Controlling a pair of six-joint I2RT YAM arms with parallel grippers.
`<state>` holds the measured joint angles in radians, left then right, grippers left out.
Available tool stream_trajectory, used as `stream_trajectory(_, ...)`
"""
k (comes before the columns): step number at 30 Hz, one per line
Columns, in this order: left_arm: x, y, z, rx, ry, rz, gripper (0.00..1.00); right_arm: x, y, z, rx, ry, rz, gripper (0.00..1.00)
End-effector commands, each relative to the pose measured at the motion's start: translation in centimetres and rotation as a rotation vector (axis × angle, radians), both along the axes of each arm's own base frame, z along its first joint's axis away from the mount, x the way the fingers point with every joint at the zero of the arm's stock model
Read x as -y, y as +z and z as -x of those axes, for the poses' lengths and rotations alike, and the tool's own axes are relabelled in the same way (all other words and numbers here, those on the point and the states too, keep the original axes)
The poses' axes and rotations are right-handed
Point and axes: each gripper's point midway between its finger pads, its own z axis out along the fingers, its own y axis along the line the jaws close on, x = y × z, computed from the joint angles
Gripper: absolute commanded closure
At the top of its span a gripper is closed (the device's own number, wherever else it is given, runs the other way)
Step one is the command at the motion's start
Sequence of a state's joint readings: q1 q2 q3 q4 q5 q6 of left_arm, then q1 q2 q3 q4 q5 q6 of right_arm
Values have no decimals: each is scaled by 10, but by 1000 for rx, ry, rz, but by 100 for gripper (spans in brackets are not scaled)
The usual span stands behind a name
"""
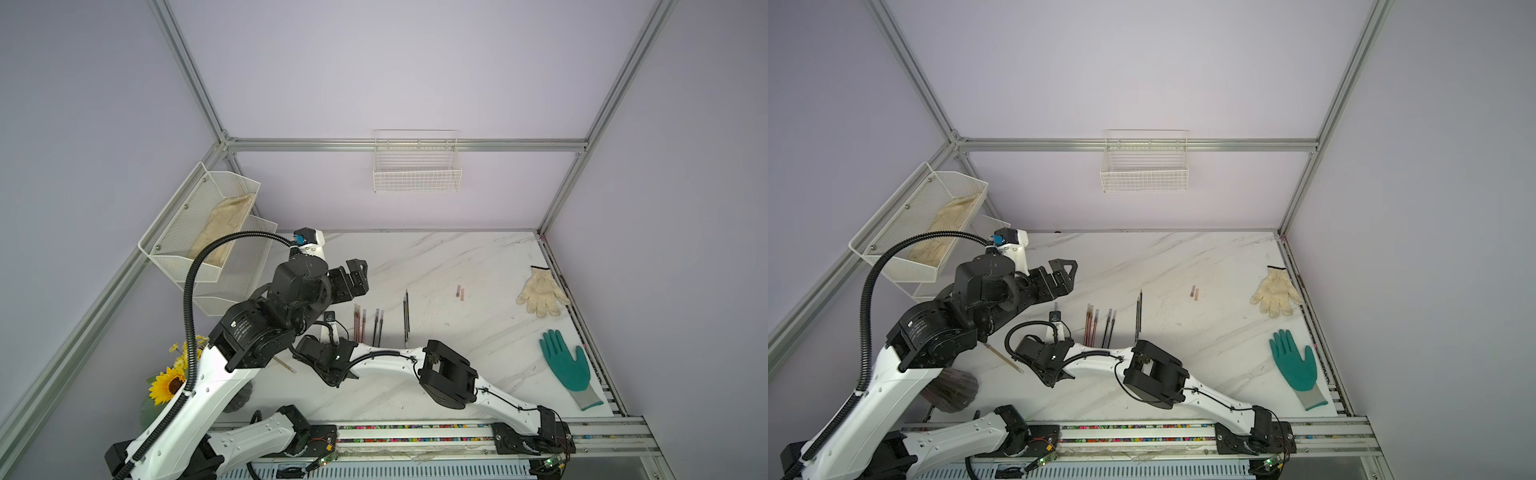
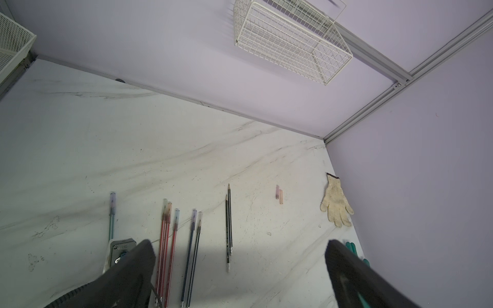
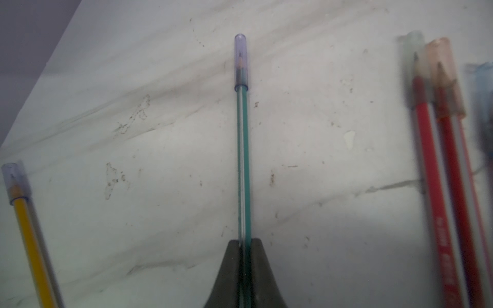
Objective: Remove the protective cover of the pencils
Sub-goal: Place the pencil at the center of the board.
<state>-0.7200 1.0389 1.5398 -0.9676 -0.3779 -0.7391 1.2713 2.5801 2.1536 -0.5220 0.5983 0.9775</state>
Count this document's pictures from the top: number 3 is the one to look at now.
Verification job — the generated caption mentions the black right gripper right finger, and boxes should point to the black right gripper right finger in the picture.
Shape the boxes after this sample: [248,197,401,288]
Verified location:
[250,238,287,308]

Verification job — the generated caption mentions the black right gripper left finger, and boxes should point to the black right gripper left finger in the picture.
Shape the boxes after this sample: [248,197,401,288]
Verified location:
[204,240,241,308]

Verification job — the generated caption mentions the yellow pencil with clear cap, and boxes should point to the yellow pencil with clear cap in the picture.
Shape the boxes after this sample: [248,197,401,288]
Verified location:
[1,162,64,307]

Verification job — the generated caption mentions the red pencil with clear cap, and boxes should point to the red pencil with clear cap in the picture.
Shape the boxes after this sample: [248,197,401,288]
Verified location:
[402,30,469,307]

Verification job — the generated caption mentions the red pencil with orange cap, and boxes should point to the red pencil with orange cap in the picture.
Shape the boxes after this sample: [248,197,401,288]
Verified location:
[426,37,492,307]

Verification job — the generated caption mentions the blue pencil with blue cap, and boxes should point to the blue pencil with blue cap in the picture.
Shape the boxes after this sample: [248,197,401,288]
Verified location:
[466,62,492,180]

